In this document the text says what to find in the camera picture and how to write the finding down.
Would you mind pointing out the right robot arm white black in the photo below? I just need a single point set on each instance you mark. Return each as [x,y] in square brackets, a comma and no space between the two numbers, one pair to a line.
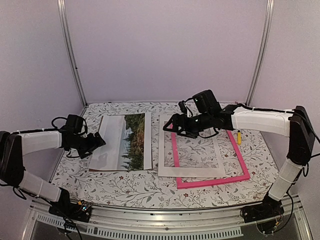
[293,123]

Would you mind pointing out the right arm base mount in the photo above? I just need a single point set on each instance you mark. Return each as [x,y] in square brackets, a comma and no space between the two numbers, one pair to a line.
[268,208]

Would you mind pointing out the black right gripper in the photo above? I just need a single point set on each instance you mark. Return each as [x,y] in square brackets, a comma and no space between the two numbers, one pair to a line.
[184,128]

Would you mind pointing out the aluminium corner post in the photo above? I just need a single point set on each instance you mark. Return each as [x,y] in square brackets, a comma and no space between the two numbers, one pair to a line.
[61,5]
[261,51]

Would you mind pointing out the white photo mat board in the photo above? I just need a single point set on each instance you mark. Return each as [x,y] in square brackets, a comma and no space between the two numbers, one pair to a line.
[183,157]

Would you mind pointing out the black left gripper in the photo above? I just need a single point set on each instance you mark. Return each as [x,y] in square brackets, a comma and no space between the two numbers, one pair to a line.
[93,144]

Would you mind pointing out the right aluminium corner post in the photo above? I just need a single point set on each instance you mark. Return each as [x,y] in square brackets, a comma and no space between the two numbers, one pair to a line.
[261,51]

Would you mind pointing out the framed landscape photo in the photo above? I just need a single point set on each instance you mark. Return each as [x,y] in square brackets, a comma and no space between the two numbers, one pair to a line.
[128,145]

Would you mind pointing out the left aluminium corner post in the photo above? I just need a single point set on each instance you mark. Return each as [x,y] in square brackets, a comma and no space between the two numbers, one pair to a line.
[61,5]

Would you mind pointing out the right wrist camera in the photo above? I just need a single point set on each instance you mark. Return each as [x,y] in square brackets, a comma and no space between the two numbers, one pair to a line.
[185,109]

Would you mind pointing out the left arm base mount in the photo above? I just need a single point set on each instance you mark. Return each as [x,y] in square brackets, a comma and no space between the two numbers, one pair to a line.
[80,211]

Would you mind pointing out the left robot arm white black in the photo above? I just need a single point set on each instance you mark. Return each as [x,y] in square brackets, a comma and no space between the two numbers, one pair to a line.
[24,154]

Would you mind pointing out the aluminium front rail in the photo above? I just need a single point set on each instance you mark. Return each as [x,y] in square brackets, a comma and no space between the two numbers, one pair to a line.
[124,223]

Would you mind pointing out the yellow handled screwdriver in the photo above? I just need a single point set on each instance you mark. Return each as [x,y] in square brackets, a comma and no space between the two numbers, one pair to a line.
[239,137]

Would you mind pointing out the pink wooden photo frame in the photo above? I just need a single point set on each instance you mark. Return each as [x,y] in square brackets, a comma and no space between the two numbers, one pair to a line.
[219,181]

